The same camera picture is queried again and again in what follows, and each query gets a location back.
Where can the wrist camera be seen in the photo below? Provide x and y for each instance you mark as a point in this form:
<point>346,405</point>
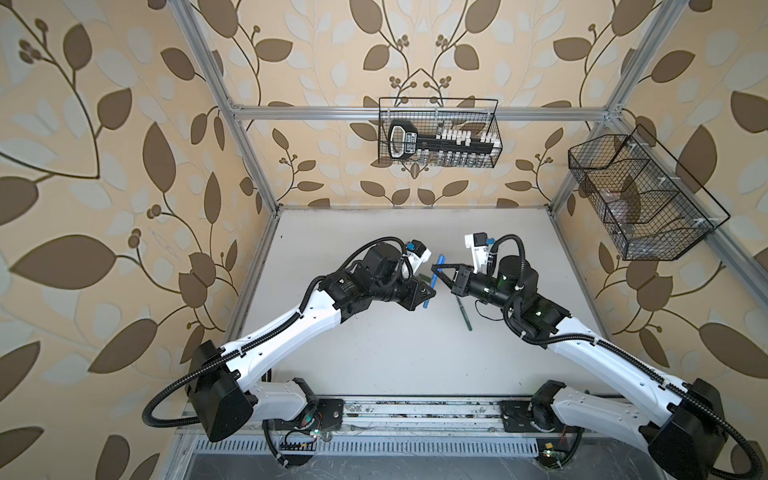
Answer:
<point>479,245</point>
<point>417,254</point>

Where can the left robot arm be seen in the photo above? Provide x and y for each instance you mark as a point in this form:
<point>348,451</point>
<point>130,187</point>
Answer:
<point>226,386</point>

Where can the blue pen cap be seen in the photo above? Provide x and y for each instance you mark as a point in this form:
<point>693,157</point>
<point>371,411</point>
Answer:
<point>440,262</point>

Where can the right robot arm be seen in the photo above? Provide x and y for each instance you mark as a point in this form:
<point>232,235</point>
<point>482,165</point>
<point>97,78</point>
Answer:
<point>680,425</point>

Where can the blue pen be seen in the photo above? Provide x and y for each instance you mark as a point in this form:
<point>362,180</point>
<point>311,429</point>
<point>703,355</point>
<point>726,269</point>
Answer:
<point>433,284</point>

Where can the green pen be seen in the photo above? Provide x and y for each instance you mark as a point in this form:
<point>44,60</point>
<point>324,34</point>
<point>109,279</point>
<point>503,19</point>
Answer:
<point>464,314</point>

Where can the wire basket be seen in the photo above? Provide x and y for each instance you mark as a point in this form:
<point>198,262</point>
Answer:
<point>439,131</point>
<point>652,206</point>

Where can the back wire basket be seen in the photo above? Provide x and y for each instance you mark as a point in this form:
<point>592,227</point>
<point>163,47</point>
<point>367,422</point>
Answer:
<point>439,131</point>

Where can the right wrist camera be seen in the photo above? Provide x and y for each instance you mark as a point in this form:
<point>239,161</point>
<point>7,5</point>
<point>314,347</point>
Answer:
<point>479,245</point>

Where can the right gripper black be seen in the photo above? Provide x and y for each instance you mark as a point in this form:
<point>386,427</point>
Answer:
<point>461,282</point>

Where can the black tool in basket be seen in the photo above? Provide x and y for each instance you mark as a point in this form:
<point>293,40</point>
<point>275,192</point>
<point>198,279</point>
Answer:
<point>403,139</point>

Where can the right wire basket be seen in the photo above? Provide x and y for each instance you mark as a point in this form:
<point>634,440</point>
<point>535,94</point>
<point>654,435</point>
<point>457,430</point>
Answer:
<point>652,206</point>

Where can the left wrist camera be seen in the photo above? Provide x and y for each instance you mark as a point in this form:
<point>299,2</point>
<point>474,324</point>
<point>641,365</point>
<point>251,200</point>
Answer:
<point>417,254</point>

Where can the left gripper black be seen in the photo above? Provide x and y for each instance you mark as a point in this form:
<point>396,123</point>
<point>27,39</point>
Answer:
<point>409,295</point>

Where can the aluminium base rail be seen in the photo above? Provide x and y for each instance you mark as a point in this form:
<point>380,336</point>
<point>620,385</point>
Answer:
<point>484,426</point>

